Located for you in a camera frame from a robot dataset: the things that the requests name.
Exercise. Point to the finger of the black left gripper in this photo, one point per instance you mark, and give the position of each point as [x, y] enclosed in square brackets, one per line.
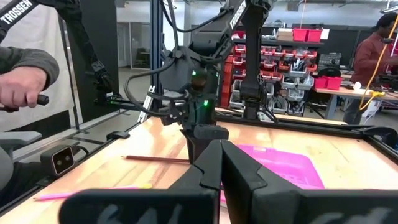
[193, 149]
[207, 146]

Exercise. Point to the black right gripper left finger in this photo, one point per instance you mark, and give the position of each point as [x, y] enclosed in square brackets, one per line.
[140, 208]

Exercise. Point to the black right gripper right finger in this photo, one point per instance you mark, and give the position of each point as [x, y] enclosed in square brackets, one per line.
[311, 208]

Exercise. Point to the wooden pencil with blue end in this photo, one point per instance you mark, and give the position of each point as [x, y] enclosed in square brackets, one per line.
[155, 159]

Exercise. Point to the pink pencil with yellow cap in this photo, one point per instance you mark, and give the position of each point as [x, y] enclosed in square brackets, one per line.
[93, 191]

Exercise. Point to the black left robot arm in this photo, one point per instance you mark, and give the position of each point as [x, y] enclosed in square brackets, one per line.
[252, 62]

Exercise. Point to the person's forearm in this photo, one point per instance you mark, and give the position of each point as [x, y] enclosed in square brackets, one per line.
[28, 57]

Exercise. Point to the cardboard box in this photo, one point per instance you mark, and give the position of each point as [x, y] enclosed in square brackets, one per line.
[284, 34]

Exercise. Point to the parts bin rack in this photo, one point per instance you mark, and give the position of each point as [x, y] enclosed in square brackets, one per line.
[280, 59]

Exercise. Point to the blue steel column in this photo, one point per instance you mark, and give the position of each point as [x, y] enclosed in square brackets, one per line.
[155, 31]

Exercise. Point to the wooden work table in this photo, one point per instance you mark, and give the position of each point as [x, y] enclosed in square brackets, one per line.
[342, 92]

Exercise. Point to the red plastic bin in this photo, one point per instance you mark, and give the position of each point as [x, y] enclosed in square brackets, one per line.
[329, 83]
[314, 35]
[300, 35]

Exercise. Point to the black upright panel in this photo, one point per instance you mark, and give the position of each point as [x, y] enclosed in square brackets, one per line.
[104, 31]

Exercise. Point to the person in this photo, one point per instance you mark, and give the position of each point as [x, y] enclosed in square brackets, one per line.
[370, 53]

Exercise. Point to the person's hand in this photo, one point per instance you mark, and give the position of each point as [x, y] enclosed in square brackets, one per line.
[18, 87]

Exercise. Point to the black aluminium table frame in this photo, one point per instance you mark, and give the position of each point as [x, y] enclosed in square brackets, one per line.
[295, 126]

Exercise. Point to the black stereo camera box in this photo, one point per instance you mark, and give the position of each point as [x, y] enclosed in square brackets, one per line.
[62, 160]

